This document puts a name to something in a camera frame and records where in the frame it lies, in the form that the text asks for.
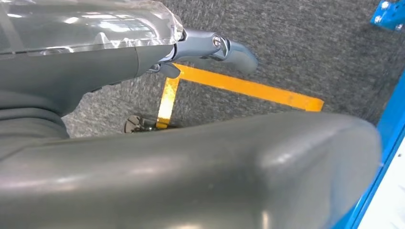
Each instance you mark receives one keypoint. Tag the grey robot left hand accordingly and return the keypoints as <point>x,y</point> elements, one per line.
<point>79,66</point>

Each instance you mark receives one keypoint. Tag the yellow floor tape outline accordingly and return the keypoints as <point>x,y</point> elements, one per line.
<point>246,88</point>

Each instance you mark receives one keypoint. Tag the blue metal shelf frame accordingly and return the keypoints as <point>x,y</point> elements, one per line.
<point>390,126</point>

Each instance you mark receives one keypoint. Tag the white shelf board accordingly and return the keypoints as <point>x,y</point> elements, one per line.
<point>389,202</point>

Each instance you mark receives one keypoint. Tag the black robot left foot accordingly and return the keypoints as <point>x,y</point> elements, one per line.
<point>134,124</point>

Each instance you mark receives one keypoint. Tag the blue bolted metal bracket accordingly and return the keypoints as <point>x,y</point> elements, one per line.
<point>390,14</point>

